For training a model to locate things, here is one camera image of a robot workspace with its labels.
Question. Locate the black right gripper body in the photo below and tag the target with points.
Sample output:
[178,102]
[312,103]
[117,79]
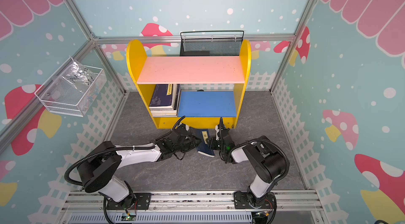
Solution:
[220,140]

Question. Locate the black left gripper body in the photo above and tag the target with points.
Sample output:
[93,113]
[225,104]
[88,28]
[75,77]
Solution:
[189,144]

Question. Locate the navy book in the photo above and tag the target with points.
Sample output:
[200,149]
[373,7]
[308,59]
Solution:
[165,96]
[203,148]

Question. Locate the navy book floral cover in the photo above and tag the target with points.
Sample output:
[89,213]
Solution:
[163,110]

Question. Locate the yellow cartoon cover book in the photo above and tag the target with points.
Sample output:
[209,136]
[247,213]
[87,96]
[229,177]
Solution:
[164,115]

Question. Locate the dark portrait cover book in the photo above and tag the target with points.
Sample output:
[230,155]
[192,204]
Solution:
[164,113]

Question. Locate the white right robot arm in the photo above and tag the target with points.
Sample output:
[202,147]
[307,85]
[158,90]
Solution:
[268,160]

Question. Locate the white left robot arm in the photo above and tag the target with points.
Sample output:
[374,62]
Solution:
[96,171]

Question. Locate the yellow bookshelf with coloured shelves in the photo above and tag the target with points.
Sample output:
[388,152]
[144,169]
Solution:
[202,110]

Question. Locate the clear plastic bag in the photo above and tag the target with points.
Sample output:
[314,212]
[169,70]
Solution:
[74,81]

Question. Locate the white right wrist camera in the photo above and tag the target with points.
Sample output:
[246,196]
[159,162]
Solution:
[217,129]

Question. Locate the black wire mesh basket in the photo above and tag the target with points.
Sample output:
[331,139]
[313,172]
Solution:
[211,43]

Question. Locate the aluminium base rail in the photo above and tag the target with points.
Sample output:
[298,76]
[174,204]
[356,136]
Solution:
[176,201]

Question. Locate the white wire wall basket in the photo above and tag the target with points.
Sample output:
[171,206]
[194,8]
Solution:
[49,96]

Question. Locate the grey slotted cable duct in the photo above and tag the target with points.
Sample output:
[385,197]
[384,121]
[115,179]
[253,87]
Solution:
[183,218]

